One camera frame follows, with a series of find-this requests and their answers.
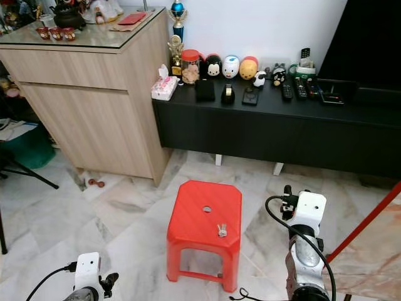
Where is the small white dog figurine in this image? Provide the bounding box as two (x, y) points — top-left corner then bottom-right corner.
(253, 70), (268, 88)

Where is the small gold trophy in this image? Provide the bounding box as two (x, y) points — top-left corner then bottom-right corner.
(167, 35), (185, 77)

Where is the blue and gold trophy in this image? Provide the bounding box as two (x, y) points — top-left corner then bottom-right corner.
(169, 0), (188, 40)

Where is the yellow round plush toy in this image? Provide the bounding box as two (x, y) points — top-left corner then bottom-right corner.
(238, 56), (260, 81)

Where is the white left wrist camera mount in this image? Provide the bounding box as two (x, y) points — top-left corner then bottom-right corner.
(78, 252), (103, 293)

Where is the black television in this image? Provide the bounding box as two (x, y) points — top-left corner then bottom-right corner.
(318, 0), (401, 90)

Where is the light wooden cabinet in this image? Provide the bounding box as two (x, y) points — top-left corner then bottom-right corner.
(0, 7), (174, 186)

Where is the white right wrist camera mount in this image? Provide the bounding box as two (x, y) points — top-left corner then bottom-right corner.
(291, 191), (328, 236)

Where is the stack of papers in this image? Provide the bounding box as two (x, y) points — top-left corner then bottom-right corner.
(0, 117), (32, 142)

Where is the white round plush toy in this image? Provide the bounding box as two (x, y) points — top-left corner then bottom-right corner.
(221, 55), (241, 80)

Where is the black tape dispenser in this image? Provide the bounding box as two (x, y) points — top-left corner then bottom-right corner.
(221, 82), (237, 105)

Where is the red-lidded snack jar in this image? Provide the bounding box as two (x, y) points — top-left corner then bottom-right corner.
(180, 49), (202, 85)

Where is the black floor cable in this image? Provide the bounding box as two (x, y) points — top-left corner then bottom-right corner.
(228, 287), (286, 301)

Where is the black and white toy figure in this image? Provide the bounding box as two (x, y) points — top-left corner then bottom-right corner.
(271, 64), (288, 87)

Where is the black low TV console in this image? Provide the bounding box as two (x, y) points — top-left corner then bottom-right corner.
(151, 77), (401, 177)

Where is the cordless phone on base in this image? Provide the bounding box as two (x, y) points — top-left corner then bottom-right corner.
(296, 47), (318, 77)

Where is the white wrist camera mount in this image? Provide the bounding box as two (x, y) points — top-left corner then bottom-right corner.
(291, 191), (328, 236)
(78, 252), (103, 293)

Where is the black iron teapot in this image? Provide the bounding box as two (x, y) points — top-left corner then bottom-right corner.
(53, 0), (88, 31)

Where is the pink tissue pack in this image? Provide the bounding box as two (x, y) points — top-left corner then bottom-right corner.
(151, 64), (180, 102)

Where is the green bin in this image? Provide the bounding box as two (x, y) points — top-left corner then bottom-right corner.
(0, 122), (56, 169)

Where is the black flat tray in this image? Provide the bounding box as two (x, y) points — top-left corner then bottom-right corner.
(316, 78), (358, 105)

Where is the small black flat device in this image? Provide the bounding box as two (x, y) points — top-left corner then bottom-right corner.
(241, 85), (261, 107)

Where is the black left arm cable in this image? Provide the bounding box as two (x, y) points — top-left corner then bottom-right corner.
(26, 263), (80, 301)

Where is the red plastic stool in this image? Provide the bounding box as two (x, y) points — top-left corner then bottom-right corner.
(165, 179), (244, 294)

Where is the black mouse plush toy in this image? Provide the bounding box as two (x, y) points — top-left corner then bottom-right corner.
(203, 54), (224, 79)

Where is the white ceramic figurine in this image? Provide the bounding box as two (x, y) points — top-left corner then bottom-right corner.
(87, 0), (123, 25)

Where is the red pole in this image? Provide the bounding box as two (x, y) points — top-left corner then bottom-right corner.
(325, 181), (401, 264)

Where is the black rectangular pouch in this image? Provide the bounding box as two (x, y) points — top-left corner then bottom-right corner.
(194, 78), (217, 103)

